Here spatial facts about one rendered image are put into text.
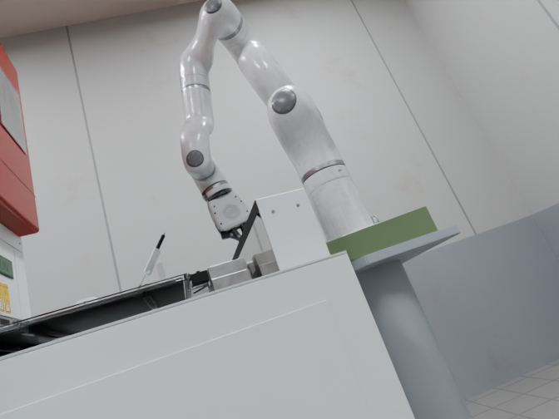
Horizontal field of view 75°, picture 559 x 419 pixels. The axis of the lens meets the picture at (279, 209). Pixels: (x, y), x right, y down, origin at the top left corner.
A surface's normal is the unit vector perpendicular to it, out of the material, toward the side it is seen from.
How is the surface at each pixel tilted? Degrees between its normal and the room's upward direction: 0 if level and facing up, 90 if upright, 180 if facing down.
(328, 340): 90
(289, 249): 90
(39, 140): 90
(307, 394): 90
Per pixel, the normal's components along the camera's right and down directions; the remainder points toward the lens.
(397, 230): 0.07, -0.34
